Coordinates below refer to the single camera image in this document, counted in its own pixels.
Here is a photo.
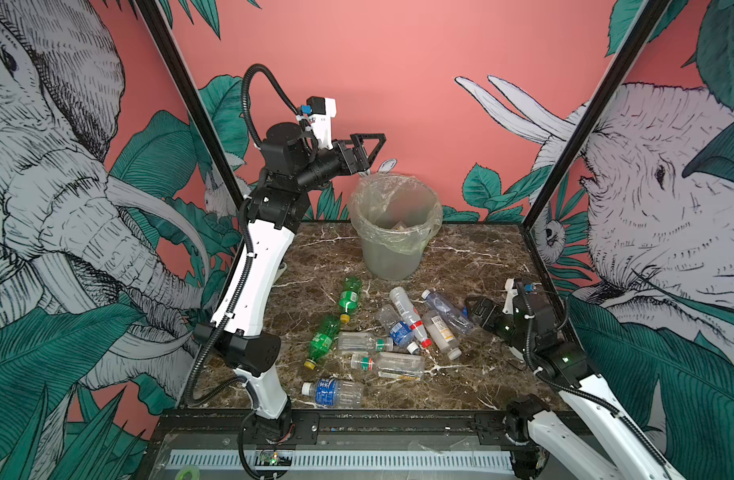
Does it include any green soda bottle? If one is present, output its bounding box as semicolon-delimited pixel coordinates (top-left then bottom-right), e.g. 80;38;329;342
338;276;363;324
304;315;342;370

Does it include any small blue label bottle front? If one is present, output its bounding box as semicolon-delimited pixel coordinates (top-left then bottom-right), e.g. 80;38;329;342
301;378;364;409

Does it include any clear bottle white cap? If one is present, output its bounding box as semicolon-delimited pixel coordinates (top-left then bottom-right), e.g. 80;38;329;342
421;290;476;335

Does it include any upright green soda bottle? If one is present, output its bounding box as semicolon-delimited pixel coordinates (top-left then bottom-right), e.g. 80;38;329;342
338;276;363;324

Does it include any grey mesh waste bin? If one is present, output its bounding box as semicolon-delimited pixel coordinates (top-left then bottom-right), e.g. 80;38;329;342
348;173;443;281

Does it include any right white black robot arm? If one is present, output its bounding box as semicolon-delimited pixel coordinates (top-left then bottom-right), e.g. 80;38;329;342
466;284;682;479

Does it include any blue label bottle white cap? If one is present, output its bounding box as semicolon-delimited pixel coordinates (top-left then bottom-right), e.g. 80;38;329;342
376;304;419;355

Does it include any black frame post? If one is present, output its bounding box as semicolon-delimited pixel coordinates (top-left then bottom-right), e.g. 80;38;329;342
521;0;670;230
134;0;244;216

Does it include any white slotted cable duct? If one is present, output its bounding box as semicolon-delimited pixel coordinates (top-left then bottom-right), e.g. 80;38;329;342
163;449;514;474

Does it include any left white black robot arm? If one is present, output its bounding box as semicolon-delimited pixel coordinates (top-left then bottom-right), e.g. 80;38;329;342
181;63;386;444

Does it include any right black frame post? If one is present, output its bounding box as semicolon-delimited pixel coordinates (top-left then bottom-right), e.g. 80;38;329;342
521;0;670;230

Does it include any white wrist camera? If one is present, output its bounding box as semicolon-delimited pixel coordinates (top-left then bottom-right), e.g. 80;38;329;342
502;278;519;315
301;96;337;150

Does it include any black front rail frame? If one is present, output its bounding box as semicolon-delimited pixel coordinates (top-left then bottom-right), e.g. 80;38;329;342
135;409;659;480

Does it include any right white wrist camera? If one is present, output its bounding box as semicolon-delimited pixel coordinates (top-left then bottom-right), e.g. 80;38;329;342
502;278;519;315

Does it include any clear bottle green cap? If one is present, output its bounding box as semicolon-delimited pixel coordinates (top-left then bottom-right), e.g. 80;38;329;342
337;332;394;354

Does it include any left black frame post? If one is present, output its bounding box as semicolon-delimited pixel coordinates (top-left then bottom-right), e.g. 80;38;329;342
134;0;244;216

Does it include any clear plastic bin liner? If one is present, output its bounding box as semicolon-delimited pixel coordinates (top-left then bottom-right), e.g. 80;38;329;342
348;173;443;254

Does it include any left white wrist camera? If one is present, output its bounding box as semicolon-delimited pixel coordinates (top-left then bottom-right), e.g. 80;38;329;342
301;96;337;150

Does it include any white bottle red label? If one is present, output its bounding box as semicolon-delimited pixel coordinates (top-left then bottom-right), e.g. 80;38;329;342
389;287;433;349

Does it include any green tape roll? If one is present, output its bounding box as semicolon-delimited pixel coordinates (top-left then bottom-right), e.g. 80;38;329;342
175;465;201;480

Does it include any clear bottle green red label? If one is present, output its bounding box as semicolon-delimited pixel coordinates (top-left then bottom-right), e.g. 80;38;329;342
350;352;425;379

